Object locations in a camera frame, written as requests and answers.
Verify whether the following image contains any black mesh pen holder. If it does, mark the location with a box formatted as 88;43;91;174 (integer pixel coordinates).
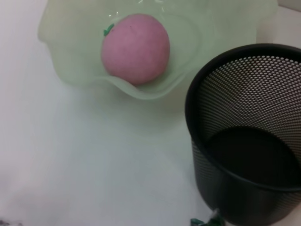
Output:
184;43;301;224

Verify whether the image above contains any green wavy fruit plate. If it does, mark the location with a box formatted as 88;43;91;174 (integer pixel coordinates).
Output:
37;0;279;101

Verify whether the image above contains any pink peach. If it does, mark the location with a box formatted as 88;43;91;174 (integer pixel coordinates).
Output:
101;13;170;86

